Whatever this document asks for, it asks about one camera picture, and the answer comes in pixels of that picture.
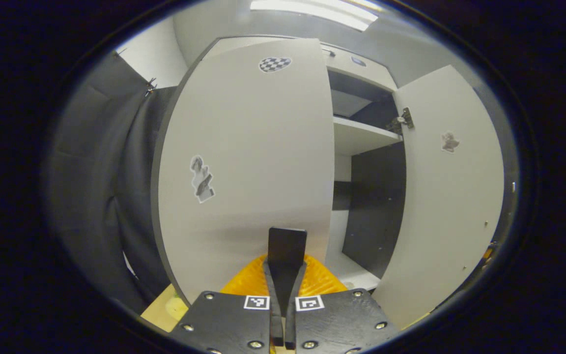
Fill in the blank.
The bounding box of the black door handle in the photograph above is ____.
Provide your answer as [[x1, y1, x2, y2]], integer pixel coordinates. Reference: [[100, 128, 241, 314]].
[[267, 227, 308, 306]]

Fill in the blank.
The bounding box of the grey shoe cabinet door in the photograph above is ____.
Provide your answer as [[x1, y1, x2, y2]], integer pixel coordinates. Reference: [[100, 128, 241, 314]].
[[151, 38, 336, 308], [371, 65, 506, 330]]

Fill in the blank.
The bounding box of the grey double-door shoe cabinet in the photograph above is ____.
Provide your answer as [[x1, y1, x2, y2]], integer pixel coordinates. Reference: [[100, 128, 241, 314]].
[[199, 34, 408, 292]]

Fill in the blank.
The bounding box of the yellow plush toy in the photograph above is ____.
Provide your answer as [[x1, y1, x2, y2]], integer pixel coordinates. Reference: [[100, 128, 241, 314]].
[[165, 294, 191, 321]]

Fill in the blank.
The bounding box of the white cabinet shelf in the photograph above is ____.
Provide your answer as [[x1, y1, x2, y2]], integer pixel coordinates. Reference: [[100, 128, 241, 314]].
[[333, 116, 404, 157]]

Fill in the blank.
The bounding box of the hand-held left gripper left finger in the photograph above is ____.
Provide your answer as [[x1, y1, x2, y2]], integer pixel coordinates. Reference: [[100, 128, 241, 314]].
[[170, 253, 283, 354]]

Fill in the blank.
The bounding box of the metal door hinge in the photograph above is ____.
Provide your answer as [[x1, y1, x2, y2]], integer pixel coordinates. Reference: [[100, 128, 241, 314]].
[[386, 107, 415, 135]]

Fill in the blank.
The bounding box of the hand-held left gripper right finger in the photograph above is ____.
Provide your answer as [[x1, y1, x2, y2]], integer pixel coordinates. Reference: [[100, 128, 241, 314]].
[[284, 255, 401, 354]]

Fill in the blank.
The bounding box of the large ceiling light panel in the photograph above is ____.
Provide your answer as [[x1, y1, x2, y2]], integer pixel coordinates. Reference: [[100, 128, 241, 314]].
[[250, 0, 380, 31]]

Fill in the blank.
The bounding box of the black backdrop cloth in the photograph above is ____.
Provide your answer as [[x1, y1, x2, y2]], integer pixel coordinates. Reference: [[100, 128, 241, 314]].
[[44, 52, 181, 316]]

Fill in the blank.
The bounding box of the white cabinet bottom board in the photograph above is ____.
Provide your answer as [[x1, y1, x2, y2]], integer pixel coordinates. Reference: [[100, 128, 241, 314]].
[[324, 250, 382, 292]]

